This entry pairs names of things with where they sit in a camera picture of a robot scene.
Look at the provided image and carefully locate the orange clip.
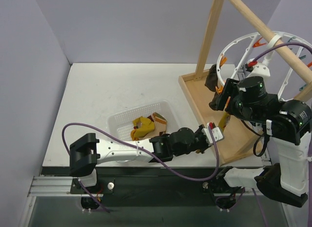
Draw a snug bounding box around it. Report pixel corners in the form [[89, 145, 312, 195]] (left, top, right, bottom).
[[219, 56, 227, 67], [215, 86, 223, 95]]

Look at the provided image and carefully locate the black sock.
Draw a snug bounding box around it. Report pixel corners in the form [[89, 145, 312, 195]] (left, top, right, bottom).
[[205, 64, 218, 92], [209, 90, 222, 111]]

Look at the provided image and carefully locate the olive yellow sock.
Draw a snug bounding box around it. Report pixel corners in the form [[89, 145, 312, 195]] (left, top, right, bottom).
[[130, 117, 155, 141], [218, 112, 231, 131]]

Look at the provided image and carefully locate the white round sock hanger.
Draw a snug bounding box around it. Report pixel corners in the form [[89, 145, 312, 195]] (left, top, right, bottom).
[[216, 32, 312, 87]]

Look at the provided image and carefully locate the maroon striped sock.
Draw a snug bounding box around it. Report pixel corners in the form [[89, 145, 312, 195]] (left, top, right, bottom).
[[147, 112, 167, 138]]

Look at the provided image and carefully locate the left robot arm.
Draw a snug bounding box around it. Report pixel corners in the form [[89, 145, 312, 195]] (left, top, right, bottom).
[[69, 125, 213, 193]]

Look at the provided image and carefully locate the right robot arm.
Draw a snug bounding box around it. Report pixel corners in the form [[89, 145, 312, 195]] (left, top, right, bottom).
[[216, 76, 312, 207]]

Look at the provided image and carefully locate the white plastic basket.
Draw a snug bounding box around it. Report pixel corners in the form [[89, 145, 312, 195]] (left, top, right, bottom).
[[106, 100, 180, 141]]

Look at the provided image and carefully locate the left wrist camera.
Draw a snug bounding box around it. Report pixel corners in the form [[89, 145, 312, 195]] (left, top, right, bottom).
[[202, 124, 224, 146]]

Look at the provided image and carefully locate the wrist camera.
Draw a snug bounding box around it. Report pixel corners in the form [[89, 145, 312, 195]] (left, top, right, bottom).
[[202, 124, 224, 146], [245, 59, 271, 79]]

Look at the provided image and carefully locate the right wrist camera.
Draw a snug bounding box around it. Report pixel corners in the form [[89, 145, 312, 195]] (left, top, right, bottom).
[[245, 59, 271, 79]]

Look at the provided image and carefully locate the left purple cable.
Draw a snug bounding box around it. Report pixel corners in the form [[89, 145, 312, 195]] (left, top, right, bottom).
[[61, 123, 220, 182]]

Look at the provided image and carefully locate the wooden drying rack frame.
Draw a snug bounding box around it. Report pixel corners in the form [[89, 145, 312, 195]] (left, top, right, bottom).
[[179, 0, 312, 165]]

